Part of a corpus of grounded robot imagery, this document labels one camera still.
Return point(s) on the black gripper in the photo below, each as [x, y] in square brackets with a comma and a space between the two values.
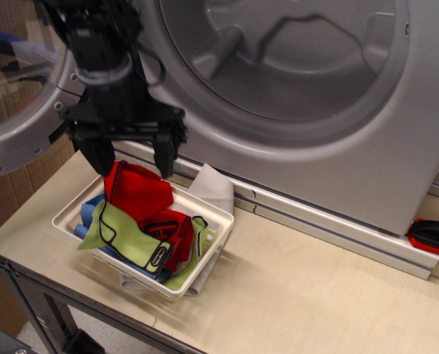
[124, 110]

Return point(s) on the green cloth with black trim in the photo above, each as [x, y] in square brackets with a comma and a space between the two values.
[130, 239]

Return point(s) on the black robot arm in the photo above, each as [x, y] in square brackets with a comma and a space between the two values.
[102, 37]

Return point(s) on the washing machine round door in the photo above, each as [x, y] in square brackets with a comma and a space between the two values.
[37, 81]

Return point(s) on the grey toy washing machine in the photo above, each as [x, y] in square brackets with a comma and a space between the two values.
[334, 103]

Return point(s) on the red cloth with black trim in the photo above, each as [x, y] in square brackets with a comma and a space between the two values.
[146, 198]

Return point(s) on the blue cloth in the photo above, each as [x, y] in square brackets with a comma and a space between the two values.
[88, 214]

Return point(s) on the white plastic basket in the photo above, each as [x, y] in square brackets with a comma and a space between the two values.
[219, 223]

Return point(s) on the green cloth in basket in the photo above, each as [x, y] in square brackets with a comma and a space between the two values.
[200, 233]

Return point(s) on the red and black tool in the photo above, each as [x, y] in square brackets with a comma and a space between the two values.
[424, 235]

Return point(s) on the aluminium extrusion rail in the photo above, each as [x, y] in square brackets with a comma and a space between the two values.
[315, 225]

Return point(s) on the metal table frame leg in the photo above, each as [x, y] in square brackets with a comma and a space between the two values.
[50, 317]

